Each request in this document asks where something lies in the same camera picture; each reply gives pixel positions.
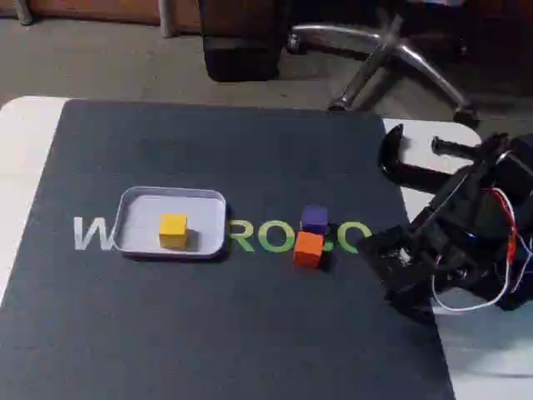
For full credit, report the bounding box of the orange cube block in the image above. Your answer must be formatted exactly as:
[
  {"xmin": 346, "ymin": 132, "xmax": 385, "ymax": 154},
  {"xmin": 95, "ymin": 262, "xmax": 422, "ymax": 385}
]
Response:
[{"xmin": 292, "ymin": 231, "xmax": 325, "ymax": 268}]

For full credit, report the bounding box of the purple cube block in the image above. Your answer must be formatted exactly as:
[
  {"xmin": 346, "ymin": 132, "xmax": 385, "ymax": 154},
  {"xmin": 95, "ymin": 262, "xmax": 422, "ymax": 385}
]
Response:
[{"xmin": 300, "ymin": 204, "xmax": 330, "ymax": 235}]

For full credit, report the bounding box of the white rectangular tray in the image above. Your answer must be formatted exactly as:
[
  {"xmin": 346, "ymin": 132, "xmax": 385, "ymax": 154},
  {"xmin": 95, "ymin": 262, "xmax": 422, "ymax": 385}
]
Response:
[{"xmin": 112, "ymin": 186, "xmax": 228, "ymax": 263}]

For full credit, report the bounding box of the black table clamp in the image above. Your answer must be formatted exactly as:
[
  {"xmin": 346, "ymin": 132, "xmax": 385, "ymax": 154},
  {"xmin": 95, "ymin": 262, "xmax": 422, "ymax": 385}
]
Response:
[{"xmin": 376, "ymin": 123, "xmax": 486, "ymax": 191}]

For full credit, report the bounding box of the chrome office chair base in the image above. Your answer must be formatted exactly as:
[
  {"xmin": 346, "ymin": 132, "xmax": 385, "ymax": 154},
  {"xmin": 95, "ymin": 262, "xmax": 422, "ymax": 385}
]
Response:
[{"xmin": 286, "ymin": 14, "xmax": 480, "ymax": 126}]

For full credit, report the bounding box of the black mat with logo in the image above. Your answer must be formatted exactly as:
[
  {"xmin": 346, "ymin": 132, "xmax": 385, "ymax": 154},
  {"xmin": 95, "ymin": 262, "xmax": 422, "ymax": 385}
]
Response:
[{"xmin": 0, "ymin": 98, "xmax": 457, "ymax": 400}]

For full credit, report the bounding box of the yellow cube block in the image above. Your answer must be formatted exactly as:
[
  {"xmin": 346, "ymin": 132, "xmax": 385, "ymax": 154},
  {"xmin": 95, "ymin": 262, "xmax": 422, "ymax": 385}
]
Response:
[{"xmin": 158, "ymin": 212, "xmax": 189, "ymax": 251}]

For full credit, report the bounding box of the grey furniture leg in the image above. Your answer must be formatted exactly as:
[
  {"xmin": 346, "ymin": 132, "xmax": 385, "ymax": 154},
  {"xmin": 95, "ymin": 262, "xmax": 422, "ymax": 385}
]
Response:
[
  {"xmin": 16, "ymin": 0, "xmax": 33, "ymax": 26},
  {"xmin": 160, "ymin": 0, "xmax": 177, "ymax": 38}
]

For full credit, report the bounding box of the brown wooden furniture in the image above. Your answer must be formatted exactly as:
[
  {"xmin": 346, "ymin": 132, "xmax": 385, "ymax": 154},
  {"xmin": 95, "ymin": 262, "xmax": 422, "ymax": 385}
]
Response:
[{"xmin": 0, "ymin": 0, "xmax": 201, "ymax": 37}]

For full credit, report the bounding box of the white servo cable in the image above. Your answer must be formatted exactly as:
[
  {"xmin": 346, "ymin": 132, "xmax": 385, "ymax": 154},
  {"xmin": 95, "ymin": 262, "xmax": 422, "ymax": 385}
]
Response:
[{"xmin": 431, "ymin": 232, "xmax": 533, "ymax": 313}]

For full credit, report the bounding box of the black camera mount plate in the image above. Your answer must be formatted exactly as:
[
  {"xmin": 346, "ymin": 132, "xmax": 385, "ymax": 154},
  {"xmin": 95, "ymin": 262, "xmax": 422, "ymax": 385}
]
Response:
[{"xmin": 356, "ymin": 224, "xmax": 421, "ymax": 301}]

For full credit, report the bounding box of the red servo cable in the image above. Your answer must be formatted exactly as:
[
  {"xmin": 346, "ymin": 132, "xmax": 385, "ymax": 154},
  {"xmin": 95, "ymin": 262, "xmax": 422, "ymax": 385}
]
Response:
[{"xmin": 490, "ymin": 187, "xmax": 521, "ymax": 263}]

